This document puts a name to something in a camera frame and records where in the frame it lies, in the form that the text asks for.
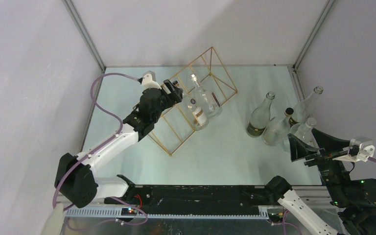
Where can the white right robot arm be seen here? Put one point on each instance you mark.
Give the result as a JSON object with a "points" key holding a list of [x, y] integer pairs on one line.
{"points": [[355, 198]]}

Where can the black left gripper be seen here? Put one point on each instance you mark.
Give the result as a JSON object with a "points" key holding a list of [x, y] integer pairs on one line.
{"points": [[178, 91]]}

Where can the clear bottle black gold label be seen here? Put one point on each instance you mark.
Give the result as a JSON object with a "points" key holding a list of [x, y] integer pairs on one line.
{"points": [[260, 117]]}

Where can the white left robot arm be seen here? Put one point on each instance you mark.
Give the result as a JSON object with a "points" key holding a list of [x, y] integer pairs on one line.
{"points": [[76, 177]]}

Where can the aluminium frame profile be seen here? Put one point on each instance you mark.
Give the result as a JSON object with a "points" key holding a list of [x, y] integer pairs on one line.
{"points": [[83, 31]]}

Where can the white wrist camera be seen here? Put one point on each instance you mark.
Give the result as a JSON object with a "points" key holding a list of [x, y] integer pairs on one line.
{"points": [[360, 149], [148, 81]]}

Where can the gold wire wine rack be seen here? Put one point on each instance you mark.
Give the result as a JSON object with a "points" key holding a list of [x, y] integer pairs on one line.
{"points": [[173, 129]]}

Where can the clear bottle black cap white label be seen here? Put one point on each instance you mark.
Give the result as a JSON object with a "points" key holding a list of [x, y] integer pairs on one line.
{"points": [[192, 111]]}

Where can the clear bottle black cap front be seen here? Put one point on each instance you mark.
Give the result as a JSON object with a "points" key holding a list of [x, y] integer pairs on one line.
{"points": [[277, 128]]}

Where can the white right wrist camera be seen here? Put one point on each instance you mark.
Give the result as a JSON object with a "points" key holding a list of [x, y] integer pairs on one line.
{"points": [[360, 149]]}

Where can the circuit board with leds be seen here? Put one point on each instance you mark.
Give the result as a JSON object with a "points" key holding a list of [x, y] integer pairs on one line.
{"points": [[128, 211], [277, 217]]}

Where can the squat clear glass bottle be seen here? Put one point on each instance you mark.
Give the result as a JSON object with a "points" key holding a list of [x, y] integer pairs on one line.
{"points": [[303, 130]]}

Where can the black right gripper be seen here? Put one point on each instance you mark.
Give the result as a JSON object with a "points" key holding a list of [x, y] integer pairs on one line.
{"points": [[298, 149]]}

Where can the left circuit board with leds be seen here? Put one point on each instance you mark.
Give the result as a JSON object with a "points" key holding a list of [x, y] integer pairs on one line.
{"points": [[128, 211]]}

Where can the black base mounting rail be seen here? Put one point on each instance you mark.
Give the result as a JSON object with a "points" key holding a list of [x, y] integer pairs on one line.
{"points": [[203, 200]]}

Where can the right circuit board with leds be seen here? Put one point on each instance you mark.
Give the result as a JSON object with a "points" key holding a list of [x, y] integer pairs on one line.
{"points": [[277, 217]]}

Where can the greenish bottle black label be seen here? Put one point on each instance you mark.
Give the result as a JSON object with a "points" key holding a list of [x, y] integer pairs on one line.
{"points": [[304, 109]]}

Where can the clear bottle silver cap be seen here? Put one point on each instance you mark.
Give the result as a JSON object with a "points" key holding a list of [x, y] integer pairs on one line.
{"points": [[206, 99]]}

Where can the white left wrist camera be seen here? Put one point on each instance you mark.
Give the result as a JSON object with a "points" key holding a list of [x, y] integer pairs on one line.
{"points": [[148, 81]]}

